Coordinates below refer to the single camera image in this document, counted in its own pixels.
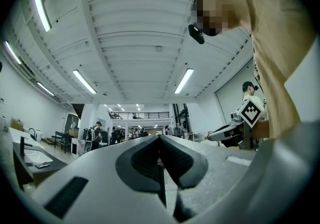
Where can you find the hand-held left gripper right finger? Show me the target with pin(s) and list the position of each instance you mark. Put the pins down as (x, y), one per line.
(215, 168)

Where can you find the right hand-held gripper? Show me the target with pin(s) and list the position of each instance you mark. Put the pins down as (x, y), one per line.
(250, 113)

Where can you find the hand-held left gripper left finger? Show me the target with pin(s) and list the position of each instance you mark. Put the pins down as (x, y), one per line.
(100, 183)

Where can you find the person's right forearm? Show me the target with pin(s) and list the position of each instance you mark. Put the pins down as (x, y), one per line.
(262, 129)

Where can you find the black metal bench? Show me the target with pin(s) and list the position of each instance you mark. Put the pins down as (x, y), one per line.
(62, 137)

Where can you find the smartphone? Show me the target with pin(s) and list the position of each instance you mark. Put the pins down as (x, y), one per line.
(43, 164)

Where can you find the long ceiling tube light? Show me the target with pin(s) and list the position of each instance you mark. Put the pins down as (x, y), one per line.
(12, 52)
(84, 81)
(41, 6)
(183, 80)
(45, 88)

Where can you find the dark sink counter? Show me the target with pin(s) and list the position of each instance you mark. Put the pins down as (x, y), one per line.
(37, 160)

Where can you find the black mezzanine railing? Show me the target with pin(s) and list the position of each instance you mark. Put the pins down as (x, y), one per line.
(140, 115)

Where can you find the black curved faucet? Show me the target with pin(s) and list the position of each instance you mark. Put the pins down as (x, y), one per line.
(32, 133)

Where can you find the black square faucet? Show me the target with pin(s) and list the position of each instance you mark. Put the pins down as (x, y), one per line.
(24, 145)

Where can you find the person's torso in beige shirt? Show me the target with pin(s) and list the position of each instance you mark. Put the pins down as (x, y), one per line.
(272, 51)

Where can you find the cardboard box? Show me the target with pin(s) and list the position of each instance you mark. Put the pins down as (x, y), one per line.
(17, 124)

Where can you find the round ceiling smoke detector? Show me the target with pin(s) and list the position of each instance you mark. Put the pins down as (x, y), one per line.
(159, 48)

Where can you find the person's head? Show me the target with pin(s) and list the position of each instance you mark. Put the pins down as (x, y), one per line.
(212, 11)

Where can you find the black head-worn camera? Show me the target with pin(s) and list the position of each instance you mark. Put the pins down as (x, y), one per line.
(196, 34)

